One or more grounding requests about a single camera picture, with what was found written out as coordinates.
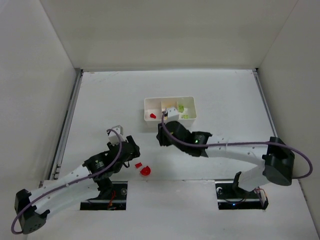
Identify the light green lego block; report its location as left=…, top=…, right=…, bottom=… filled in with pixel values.
left=177, top=104, right=185, bottom=113

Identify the red sloped lego piece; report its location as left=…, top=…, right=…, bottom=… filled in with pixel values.
left=149, top=113, right=157, bottom=119

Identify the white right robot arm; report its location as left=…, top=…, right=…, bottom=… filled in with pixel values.
left=156, top=121, right=295, bottom=194

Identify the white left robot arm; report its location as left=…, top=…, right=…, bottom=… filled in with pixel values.
left=11, top=135, right=141, bottom=235

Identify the red curved lego piece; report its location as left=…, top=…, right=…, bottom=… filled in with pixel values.
left=135, top=162, right=142, bottom=169

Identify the red arch lego piece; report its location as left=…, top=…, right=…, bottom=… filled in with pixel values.
left=140, top=166, right=152, bottom=177

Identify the white three-compartment container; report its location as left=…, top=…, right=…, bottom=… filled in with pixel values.
left=144, top=96, right=197, bottom=129

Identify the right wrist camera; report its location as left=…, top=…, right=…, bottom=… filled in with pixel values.
left=163, top=107, right=180, bottom=123

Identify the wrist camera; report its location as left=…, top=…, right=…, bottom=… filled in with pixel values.
left=163, top=107, right=180, bottom=123
left=106, top=125, right=125, bottom=146

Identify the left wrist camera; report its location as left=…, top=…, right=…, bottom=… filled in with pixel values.
left=106, top=125, right=125, bottom=146

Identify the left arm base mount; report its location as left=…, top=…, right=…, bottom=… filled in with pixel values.
left=79, top=178, right=128, bottom=211

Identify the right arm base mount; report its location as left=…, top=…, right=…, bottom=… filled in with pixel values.
left=215, top=172, right=269, bottom=210

